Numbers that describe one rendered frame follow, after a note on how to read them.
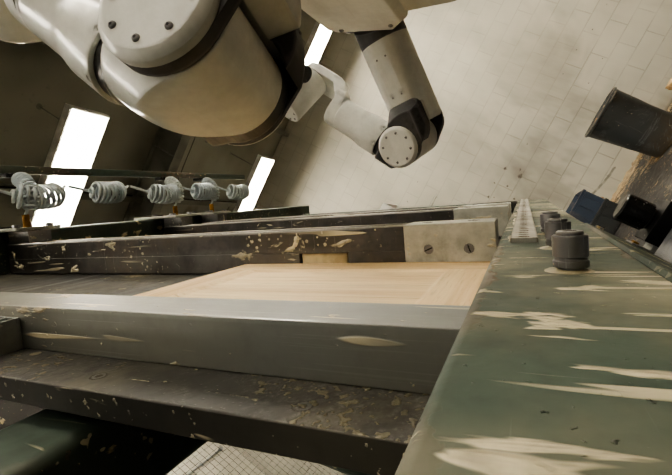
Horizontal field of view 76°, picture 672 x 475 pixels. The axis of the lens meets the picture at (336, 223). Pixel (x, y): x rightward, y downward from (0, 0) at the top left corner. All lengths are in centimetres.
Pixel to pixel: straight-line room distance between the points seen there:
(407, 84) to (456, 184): 501
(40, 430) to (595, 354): 36
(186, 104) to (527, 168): 556
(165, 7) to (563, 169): 563
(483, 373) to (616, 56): 602
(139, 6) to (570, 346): 28
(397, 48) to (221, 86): 55
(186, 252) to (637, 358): 74
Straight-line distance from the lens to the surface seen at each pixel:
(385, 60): 81
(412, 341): 26
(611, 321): 24
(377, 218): 113
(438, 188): 581
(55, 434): 39
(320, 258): 68
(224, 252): 78
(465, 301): 40
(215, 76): 29
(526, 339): 21
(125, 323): 39
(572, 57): 610
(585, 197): 478
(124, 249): 95
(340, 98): 90
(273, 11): 34
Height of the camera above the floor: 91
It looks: 19 degrees up
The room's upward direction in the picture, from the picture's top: 60 degrees counter-clockwise
